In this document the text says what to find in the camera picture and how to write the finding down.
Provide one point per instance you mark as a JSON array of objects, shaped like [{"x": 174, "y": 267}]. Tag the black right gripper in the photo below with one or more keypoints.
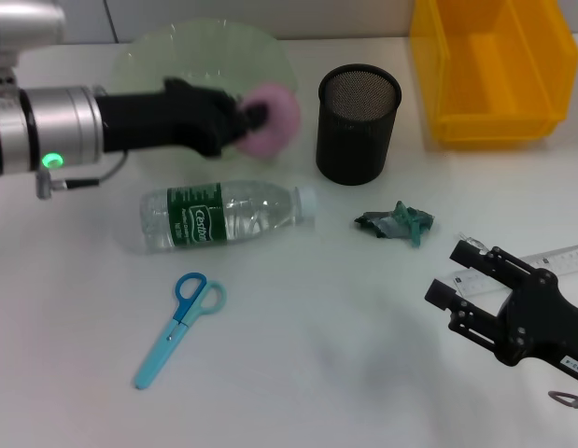
[{"x": 540, "y": 322}]

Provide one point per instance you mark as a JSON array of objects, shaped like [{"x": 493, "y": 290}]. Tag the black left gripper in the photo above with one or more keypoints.
[{"x": 148, "y": 121}]

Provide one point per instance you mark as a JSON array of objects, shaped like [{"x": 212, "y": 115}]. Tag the pink toy peach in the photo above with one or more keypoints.
[{"x": 279, "y": 116}]

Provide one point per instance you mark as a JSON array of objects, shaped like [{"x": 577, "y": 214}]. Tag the green plastic wrapper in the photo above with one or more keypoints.
[{"x": 391, "y": 221}]

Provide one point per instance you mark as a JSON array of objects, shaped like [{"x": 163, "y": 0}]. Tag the clear green-label water bottle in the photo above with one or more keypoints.
[{"x": 200, "y": 217}]

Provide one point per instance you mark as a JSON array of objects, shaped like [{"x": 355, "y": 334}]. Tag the blue scissors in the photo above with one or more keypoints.
[{"x": 181, "y": 317}]

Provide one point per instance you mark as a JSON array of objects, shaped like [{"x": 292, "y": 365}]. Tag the translucent green fruit plate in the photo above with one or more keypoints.
[{"x": 200, "y": 51}]

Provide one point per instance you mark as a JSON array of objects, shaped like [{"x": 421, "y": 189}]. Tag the transparent plastic ruler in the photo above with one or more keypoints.
[{"x": 564, "y": 259}]

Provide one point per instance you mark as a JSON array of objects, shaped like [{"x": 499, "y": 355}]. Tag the black mesh pen holder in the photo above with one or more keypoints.
[{"x": 356, "y": 135}]

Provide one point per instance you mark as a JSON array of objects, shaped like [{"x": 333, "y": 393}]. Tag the yellow plastic bin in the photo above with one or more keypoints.
[{"x": 498, "y": 70}]

